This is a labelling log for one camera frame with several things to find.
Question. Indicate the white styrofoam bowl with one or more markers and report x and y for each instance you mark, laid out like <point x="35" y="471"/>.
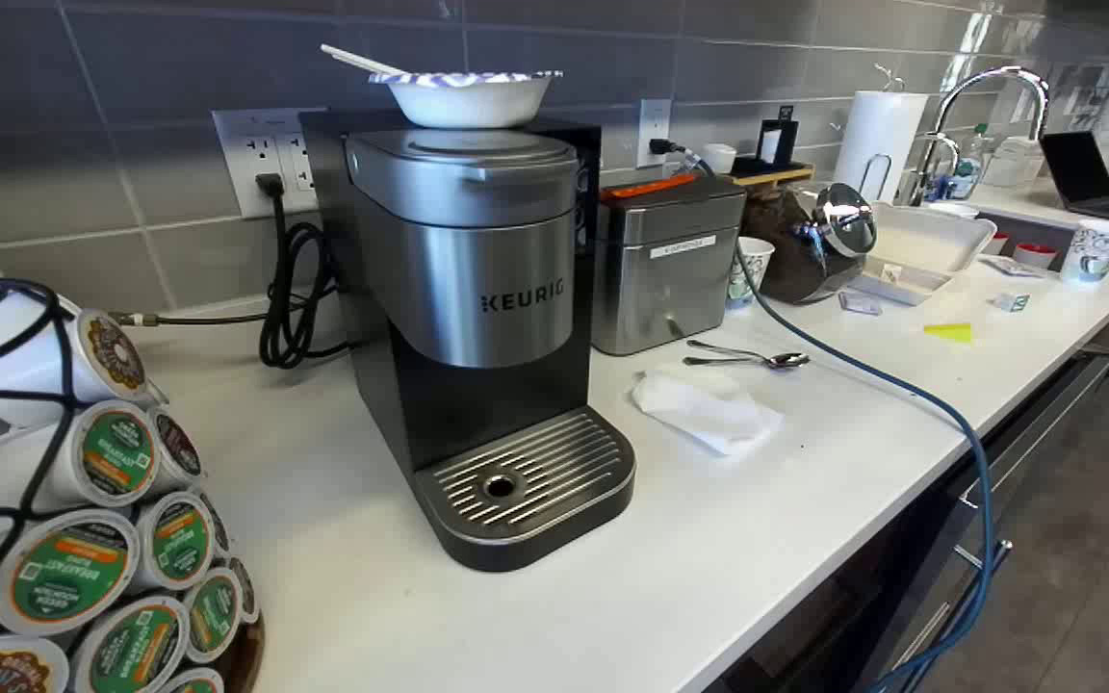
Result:
<point x="471" y="99"/>

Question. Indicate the white styrofoam container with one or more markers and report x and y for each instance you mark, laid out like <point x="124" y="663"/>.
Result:
<point x="920" y="249"/>

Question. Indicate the silver Keurig coffee maker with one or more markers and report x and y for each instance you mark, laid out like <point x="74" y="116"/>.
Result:
<point x="468" y="267"/>

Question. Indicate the stainless steel box container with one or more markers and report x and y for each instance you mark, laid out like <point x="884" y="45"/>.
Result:
<point x="662" y="259"/>

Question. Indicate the white folded napkin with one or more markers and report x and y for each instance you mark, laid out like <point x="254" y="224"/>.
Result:
<point x="707" y="409"/>

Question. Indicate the small white paper cup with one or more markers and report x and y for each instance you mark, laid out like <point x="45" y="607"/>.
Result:
<point x="753" y="256"/>

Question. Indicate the metal spoon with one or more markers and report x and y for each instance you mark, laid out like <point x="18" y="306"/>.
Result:
<point x="742" y="356"/>

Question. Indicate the dark glass jar metal lid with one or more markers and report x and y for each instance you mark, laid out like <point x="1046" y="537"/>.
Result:
<point x="818" y="238"/>

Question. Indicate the white plastic spoon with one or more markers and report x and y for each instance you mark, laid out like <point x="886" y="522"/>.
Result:
<point x="361" y="63"/>

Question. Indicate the white paper towel roll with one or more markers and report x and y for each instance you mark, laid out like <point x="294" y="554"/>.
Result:
<point x="878" y="138"/>

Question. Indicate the K-cup pod carousel rack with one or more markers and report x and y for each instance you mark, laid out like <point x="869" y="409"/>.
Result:
<point x="117" y="570"/>

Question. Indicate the patterned paper cup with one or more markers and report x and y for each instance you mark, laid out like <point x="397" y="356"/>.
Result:
<point x="1086" y="259"/>

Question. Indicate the black laptop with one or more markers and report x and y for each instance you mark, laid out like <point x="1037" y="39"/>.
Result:
<point x="1081" y="172"/>

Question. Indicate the white wall outlet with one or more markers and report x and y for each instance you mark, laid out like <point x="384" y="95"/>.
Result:
<point x="268" y="138"/>

